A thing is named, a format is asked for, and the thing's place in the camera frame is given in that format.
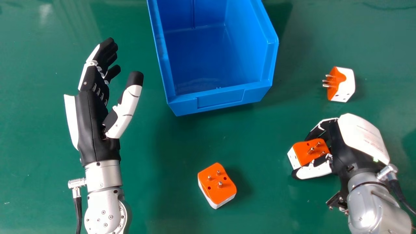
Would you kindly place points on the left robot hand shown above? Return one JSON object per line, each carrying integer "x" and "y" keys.
{"x": 94, "y": 130}

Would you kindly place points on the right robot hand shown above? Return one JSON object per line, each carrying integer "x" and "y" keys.
{"x": 354, "y": 143}

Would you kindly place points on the white-and-orange plug adapter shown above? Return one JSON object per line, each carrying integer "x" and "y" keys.
{"x": 308, "y": 152}
{"x": 340, "y": 84}
{"x": 217, "y": 184}

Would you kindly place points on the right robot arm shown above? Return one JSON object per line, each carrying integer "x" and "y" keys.
{"x": 373, "y": 201}

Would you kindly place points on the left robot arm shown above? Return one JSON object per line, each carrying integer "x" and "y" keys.
{"x": 104, "y": 198}

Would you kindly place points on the blue plastic bin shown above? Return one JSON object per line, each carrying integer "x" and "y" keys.
{"x": 211, "y": 55}

